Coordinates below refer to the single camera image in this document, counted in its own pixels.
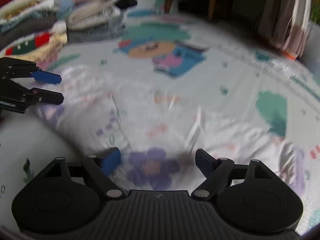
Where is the pink striped curtain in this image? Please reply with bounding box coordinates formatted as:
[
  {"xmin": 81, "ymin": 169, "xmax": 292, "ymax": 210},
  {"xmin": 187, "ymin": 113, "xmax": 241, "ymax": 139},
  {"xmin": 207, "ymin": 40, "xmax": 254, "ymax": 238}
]
[{"xmin": 257, "ymin": 0, "xmax": 313, "ymax": 59}]

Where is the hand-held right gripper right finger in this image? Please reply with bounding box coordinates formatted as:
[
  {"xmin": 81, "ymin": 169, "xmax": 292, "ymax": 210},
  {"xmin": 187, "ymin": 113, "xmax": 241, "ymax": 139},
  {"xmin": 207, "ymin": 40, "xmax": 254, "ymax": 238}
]
[{"xmin": 191, "ymin": 148, "xmax": 275, "ymax": 201}]

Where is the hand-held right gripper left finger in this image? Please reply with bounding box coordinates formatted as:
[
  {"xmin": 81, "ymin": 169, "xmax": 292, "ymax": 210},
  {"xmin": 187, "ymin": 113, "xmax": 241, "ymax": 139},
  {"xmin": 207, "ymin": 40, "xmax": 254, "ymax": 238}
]
[{"xmin": 42, "ymin": 147, "xmax": 125, "ymax": 200}]

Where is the pile of folded clothes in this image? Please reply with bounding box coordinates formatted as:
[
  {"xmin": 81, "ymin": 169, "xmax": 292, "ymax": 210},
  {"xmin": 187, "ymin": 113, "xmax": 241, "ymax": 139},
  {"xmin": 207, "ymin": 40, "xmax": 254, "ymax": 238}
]
[{"xmin": 0, "ymin": 0, "xmax": 127, "ymax": 57}]

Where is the white cylindrical bin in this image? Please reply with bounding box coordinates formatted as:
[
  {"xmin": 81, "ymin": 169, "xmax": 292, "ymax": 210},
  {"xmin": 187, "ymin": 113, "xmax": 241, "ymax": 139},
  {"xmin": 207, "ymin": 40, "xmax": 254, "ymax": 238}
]
[{"xmin": 299, "ymin": 22, "xmax": 320, "ymax": 71}]

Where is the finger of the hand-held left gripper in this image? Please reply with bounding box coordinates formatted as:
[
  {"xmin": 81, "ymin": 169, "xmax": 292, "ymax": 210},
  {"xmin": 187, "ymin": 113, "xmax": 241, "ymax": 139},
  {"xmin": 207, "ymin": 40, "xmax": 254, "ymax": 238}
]
[
  {"xmin": 0, "ymin": 79, "xmax": 64, "ymax": 107},
  {"xmin": 0, "ymin": 57, "xmax": 62, "ymax": 84}
]

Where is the cartoon animal play mat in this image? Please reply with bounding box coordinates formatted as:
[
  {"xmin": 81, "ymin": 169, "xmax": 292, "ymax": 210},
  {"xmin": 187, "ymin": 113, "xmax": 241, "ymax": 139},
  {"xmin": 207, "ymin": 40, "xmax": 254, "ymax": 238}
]
[{"xmin": 0, "ymin": 0, "xmax": 320, "ymax": 235}]

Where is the white floral garment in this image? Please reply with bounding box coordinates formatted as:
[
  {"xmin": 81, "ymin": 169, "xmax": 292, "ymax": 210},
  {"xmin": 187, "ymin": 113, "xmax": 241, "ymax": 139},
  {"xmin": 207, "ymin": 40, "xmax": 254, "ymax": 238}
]
[{"xmin": 37, "ymin": 64, "xmax": 309, "ymax": 193}]

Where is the black cloth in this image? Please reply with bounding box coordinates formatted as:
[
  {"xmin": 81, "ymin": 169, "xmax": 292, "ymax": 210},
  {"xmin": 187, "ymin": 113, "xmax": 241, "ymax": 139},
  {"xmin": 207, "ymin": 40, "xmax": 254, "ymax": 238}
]
[{"xmin": 116, "ymin": 0, "xmax": 138, "ymax": 10}]

